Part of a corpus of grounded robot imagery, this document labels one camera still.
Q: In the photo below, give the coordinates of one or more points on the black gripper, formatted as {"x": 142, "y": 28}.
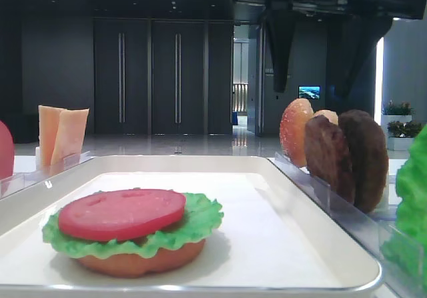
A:
{"x": 353, "y": 39}

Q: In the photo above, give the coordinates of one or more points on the brown meat patty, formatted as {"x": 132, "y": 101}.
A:
{"x": 328, "y": 156}
{"x": 367, "y": 145}

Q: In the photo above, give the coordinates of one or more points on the green lettuce on burger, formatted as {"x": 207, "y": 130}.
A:
{"x": 201, "y": 217}

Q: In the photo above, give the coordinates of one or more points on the green lettuce leaf in holder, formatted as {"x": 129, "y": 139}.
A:
{"x": 411, "y": 188}

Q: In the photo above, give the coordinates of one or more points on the orange cheese slice inner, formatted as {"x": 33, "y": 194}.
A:
{"x": 70, "y": 134}

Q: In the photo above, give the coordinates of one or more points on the orange cheese slice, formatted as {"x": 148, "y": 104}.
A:
{"x": 48, "y": 126}
{"x": 70, "y": 134}

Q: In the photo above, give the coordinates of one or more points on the red tomato slice on burger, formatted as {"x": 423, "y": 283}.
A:
{"x": 121, "y": 215}

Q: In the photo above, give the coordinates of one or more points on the orange cheese slice outer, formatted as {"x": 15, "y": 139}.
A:
{"x": 48, "y": 126}

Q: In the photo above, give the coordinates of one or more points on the red tomato slice in holder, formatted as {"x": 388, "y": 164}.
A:
{"x": 7, "y": 152}

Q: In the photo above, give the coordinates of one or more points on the inner burger bun half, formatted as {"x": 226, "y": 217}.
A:
{"x": 332, "y": 116}

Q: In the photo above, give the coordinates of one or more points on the burger bun half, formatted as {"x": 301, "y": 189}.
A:
{"x": 332, "y": 116}
{"x": 292, "y": 130}

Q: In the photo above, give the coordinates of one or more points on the outer burger bun half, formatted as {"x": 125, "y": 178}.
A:
{"x": 292, "y": 130}

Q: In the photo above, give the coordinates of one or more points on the potted plants in white planters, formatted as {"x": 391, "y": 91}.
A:
{"x": 398, "y": 126}

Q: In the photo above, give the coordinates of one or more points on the white metal tray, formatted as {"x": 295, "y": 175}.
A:
{"x": 274, "y": 240}

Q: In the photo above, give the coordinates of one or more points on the bottom bun on tray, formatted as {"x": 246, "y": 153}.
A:
{"x": 133, "y": 265}

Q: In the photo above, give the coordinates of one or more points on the small wall screen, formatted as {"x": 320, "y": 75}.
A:
{"x": 309, "y": 92}

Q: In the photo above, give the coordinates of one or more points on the clear bun holder rail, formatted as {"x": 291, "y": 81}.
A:
{"x": 285, "y": 164}

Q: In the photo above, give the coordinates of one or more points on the clear patty holder rail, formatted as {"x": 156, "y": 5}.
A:
{"x": 334, "y": 203}

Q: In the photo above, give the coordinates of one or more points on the clear lettuce holder rail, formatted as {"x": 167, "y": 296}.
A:
{"x": 404, "y": 260}

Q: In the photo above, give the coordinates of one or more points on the clear cheese holder rail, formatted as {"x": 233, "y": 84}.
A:
{"x": 43, "y": 173}

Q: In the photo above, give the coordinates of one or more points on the clear tomato holder rail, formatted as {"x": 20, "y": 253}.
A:
{"x": 12, "y": 184}

